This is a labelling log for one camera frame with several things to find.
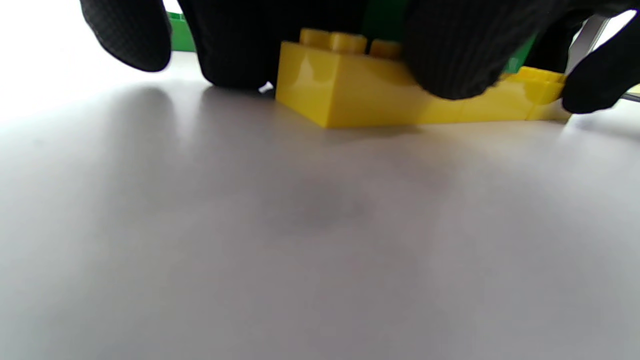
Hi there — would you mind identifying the person's right hand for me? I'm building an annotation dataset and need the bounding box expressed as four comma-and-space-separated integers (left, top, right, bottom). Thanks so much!
561, 9, 640, 115

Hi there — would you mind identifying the person's left hand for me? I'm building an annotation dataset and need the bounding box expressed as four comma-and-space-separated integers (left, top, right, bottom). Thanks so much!
80, 0, 566, 99

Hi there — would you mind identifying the green lego brick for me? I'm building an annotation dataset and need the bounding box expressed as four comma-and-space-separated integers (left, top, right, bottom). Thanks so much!
364, 0, 538, 75
167, 11, 197, 53

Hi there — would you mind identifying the yellow lego brick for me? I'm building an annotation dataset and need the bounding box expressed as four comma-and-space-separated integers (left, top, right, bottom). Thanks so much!
275, 27, 501, 129
500, 66, 572, 124

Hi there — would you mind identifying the black frame post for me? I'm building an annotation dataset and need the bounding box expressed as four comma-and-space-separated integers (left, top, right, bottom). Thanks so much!
567, 14, 612, 73

